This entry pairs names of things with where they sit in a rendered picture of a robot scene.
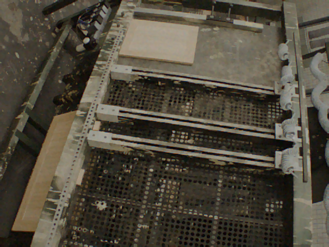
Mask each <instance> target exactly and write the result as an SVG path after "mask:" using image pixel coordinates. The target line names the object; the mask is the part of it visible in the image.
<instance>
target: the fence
mask: <svg viewBox="0 0 329 247"><path fill-rule="evenodd" d="M134 15H137V16H150V17H155V18H163V19H172V20H182V21H190V22H198V23H204V24H212V25H218V26H224V27H229V28H238V29H246V30H251V31H254V32H262V31H263V24H258V25H261V27H257V26H255V24H257V23H252V22H249V23H251V24H253V26H250V25H246V24H245V23H246V22H244V21H240V20H235V19H234V21H233V24H232V23H227V22H218V21H210V20H206V16H205V15H196V14H188V13H182V12H175V11H165V10H161V9H147V8H135V10H134Z"/></svg>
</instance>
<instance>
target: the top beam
mask: <svg viewBox="0 0 329 247"><path fill-rule="evenodd" d="M281 11H282V13H281V15H280V16H281V30H282V40H283V44H286V42H287V41H288V40H289V42H288V43H287V44H286V45H287V46H288V58H289V59H285V60H284V66H288V65H289V63H290V60H292V63H291V65H290V66H289V67H290V68H291V70H292V75H293V76H294V77H295V74H297V65H296V58H295V49H294V41H293V32H294V31H296V32H297V40H298V51H299V54H300V68H301V80H302V84H303V86H304V92H305V99H304V112H305V128H308V115H307V101H306V89H305V82H304V75H303V62H302V55H301V48H300V36H299V30H298V22H297V14H296V5H295V4H294V3H290V2H283V3H282V6H281ZM291 103H292V107H291V109H293V110H294V111H295V112H293V111H292V110H291V109H289V110H287V120H288V119H291V117H292V116H293V115H294V113H295V115H294V118H293V119H296V121H298V118H300V108H299V99H298V98H293V97H291ZM295 144H297V146H296V148H297V151H299V147H302V143H301V142H297V143H295V142H292V141H288V148H293V147H294V146H295ZM288 148H287V149H288ZM307 155H308V156H309V161H310V142H309V135H308V143H307ZM298 166H299V167H302V166H303V160H302V159H298ZM292 173H294V174H295V175H296V176H297V177H298V178H296V177H295V176H293V174H292ZM292 173H291V174H288V211H287V215H288V221H287V229H288V230H287V247H313V227H312V226H313V221H312V217H313V214H312V201H311V199H312V194H311V168H310V173H308V182H307V183H303V172H300V171H292Z"/></svg>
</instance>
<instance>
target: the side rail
mask: <svg viewBox="0 0 329 247"><path fill-rule="evenodd" d="M212 1H216V5H215V6H214V8H213V5H212V4H211V2H212ZM141 3H144V4H157V5H166V6H174V5H183V7H184V8H193V9H201V10H207V11H212V8H213V9H214V11H215V12H222V13H226V14H228V13H229V8H228V7H227V4H229V3H231V4H232V5H233V7H232V8H230V14H233V15H241V16H250V17H253V18H255V17H256V16H262V17H264V18H265V19H266V20H272V21H276V22H278V21H279V18H280V13H281V7H280V6H275V5H268V4H260V3H255V2H250V1H242V0H141Z"/></svg>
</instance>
